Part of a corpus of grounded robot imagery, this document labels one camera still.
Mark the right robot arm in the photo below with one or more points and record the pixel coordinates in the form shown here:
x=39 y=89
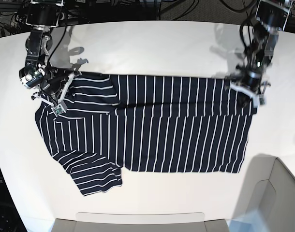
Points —
x=43 y=16

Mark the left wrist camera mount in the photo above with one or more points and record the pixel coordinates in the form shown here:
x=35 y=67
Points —
x=257 y=96

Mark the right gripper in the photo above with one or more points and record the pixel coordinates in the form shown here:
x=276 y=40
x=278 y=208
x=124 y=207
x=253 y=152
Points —
x=56 y=85

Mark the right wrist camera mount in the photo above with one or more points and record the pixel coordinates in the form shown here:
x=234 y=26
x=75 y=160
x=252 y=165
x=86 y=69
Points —
x=58 y=106

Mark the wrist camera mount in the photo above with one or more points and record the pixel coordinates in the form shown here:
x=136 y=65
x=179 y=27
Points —
x=58 y=106
x=257 y=96

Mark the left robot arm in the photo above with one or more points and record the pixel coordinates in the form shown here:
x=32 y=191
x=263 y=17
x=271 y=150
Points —
x=271 y=17

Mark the grey tray at bottom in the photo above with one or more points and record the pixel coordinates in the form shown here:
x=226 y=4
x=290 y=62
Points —
x=178 y=222

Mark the grey bin at right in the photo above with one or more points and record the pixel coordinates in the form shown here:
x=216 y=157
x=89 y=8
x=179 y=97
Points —
x=267 y=199

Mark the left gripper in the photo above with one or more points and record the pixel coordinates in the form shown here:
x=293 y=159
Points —
x=251 y=79

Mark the black equipment rack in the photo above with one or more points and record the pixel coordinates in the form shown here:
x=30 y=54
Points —
x=10 y=220

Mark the navy white striped T-shirt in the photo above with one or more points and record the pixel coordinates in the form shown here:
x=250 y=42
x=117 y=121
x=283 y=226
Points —
x=145 y=124

